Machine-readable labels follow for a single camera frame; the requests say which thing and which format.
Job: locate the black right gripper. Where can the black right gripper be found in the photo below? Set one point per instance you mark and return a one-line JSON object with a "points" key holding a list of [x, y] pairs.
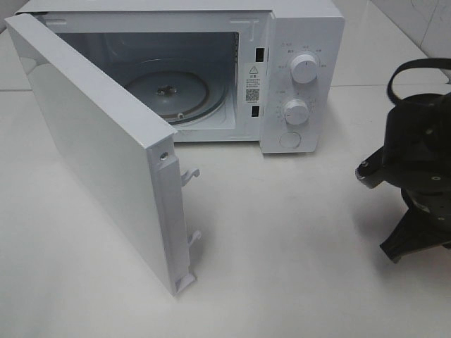
{"points": [[425, 225]]}

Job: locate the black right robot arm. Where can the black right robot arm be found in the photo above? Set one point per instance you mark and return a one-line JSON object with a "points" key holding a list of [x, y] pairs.
{"points": [[416, 159]]}

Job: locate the white microwave oven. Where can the white microwave oven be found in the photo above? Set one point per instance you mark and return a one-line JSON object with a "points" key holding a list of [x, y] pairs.
{"points": [[213, 40]]}

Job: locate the white microwave door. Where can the white microwave door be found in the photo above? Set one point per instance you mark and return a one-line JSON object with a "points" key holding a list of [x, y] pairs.
{"points": [[120, 150]]}

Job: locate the glass microwave turntable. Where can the glass microwave turntable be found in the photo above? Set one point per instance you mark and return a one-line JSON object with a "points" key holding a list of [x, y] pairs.
{"points": [[176, 96]]}

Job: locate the white warning label sticker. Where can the white warning label sticker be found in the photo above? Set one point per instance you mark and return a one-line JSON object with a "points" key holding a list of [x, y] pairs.
{"points": [[253, 80]]}

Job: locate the round white door button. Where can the round white door button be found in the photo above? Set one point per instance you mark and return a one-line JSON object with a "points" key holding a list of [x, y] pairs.
{"points": [[290, 140]]}

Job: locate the white microwave knob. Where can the white microwave knob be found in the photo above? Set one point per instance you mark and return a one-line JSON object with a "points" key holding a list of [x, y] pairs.
{"points": [[296, 112], [304, 67]]}

